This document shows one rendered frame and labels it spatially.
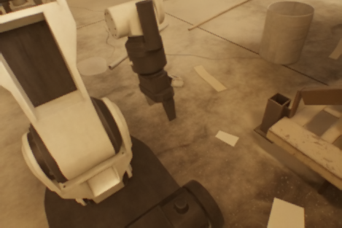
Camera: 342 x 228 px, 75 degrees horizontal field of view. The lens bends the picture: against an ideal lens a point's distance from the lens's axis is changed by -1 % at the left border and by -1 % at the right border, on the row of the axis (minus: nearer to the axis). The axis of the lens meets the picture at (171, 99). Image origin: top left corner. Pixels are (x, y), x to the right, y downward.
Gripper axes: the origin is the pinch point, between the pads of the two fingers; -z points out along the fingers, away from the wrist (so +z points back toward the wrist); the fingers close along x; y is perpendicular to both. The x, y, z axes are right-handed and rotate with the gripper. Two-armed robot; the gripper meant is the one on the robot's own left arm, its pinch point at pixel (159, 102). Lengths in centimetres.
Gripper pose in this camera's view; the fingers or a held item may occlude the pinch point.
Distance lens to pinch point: 61.6
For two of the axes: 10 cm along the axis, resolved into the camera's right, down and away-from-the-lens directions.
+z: -1.9, -8.3, -5.2
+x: 5.4, 3.5, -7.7
